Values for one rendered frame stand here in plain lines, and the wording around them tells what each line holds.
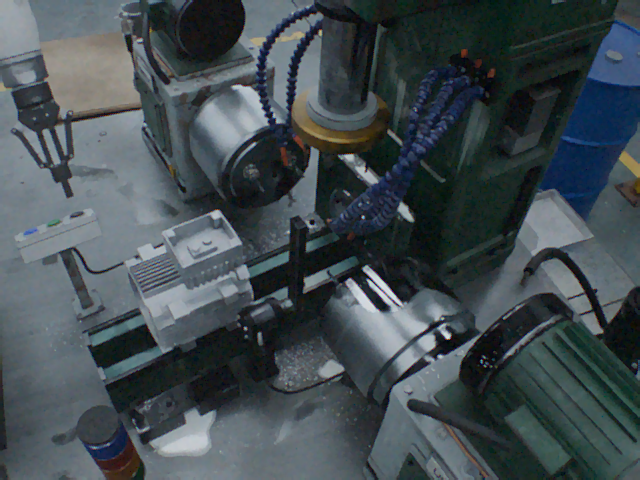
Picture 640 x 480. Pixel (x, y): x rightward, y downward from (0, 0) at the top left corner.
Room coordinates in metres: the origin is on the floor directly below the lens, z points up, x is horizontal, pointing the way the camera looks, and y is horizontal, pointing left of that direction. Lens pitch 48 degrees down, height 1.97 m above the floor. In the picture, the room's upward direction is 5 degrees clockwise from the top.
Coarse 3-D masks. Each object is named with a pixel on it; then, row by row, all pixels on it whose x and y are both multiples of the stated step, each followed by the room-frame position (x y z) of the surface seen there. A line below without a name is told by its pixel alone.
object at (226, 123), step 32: (224, 96) 1.14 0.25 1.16; (256, 96) 1.16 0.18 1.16; (192, 128) 1.10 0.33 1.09; (224, 128) 1.05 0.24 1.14; (256, 128) 1.03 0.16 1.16; (224, 160) 0.98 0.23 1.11; (256, 160) 1.01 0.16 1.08; (288, 160) 1.03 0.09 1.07; (224, 192) 0.97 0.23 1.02; (256, 192) 1.01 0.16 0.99; (288, 192) 1.07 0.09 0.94
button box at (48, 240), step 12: (84, 216) 0.80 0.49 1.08; (48, 228) 0.76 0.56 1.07; (60, 228) 0.76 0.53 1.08; (72, 228) 0.77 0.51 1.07; (84, 228) 0.78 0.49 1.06; (96, 228) 0.79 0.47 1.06; (24, 240) 0.72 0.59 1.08; (36, 240) 0.73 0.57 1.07; (48, 240) 0.74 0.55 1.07; (60, 240) 0.75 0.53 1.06; (72, 240) 0.76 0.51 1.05; (84, 240) 0.77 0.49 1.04; (24, 252) 0.70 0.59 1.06; (36, 252) 0.71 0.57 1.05; (48, 252) 0.72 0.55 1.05
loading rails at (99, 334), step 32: (256, 256) 0.86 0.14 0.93; (288, 256) 0.88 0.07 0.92; (320, 256) 0.91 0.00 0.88; (352, 256) 0.89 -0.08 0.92; (256, 288) 0.81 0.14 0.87; (320, 288) 0.79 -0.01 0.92; (128, 320) 0.66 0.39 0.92; (288, 320) 0.75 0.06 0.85; (96, 352) 0.59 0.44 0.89; (128, 352) 0.63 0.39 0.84; (160, 352) 0.59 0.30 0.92; (192, 352) 0.61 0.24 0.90; (224, 352) 0.65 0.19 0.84; (128, 384) 0.53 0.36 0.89; (160, 384) 0.56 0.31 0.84
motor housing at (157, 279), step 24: (144, 264) 0.67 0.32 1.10; (168, 264) 0.67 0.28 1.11; (144, 288) 0.61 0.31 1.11; (168, 288) 0.63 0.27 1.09; (216, 288) 0.66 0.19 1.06; (240, 288) 0.67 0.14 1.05; (144, 312) 0.66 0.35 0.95; (168, 312) 0.60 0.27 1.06; (192, 312) 0.61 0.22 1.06; (216, 312) 0.63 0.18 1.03; (168, 336) 0.57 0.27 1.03; (192, 336) 0.59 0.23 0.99
